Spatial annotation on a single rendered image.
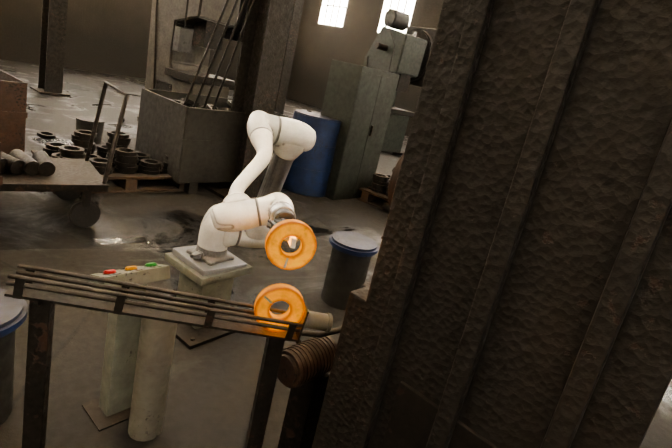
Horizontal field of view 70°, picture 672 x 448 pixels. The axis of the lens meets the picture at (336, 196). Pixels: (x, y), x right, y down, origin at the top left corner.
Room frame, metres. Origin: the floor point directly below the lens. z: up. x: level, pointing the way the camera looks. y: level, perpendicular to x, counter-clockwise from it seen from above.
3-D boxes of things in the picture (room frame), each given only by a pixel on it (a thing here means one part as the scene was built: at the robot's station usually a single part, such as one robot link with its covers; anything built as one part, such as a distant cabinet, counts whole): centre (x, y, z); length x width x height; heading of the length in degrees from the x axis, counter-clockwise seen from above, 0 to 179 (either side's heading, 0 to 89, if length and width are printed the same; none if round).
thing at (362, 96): (5.58, -0.03, 0.75); 0.70 x 0.48 x 1.50; 141
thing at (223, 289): (2.27, 0.57, 0.16); 0.40 x 0.40 x 0.31; 54
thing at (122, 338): (1.54, 0.66, 0.31); 0.24 x 0.16 x 0.62; 141
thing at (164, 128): (4.93, 1.39, 0.43); 1.23 x 0.93 x 0.87; 139
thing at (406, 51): (9.84, -0.64, 1.36); 1.37 x 1.16 x 2.71; 41
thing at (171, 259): (2.27, 0.57, 0.33); 0.32 x 0.32 x 0.04; 54
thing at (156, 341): (1.47, 0.51, 0.26); 0.12 x 0.12 x 0.52
